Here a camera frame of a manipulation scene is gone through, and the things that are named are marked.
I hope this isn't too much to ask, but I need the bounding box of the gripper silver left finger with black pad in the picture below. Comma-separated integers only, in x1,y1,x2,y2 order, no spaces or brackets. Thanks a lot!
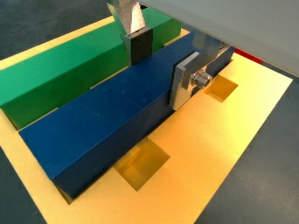
106,0,153,65

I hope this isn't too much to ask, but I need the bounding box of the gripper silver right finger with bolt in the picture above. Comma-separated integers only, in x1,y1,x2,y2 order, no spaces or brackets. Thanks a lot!
169,31,229,110

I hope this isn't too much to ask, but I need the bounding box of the blue rectangular block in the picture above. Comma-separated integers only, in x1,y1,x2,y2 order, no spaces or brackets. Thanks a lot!
19,34,200,199

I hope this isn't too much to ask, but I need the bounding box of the yellow board with cutouts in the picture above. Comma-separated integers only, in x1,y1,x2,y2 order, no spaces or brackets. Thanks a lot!
0,15,294,224

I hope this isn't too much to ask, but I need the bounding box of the red zigzag block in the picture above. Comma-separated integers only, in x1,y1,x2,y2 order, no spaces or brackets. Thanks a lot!
234,48,262,65

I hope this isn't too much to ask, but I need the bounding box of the green rectangular block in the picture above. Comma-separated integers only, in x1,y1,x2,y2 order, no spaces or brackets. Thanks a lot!
0,7,182,130

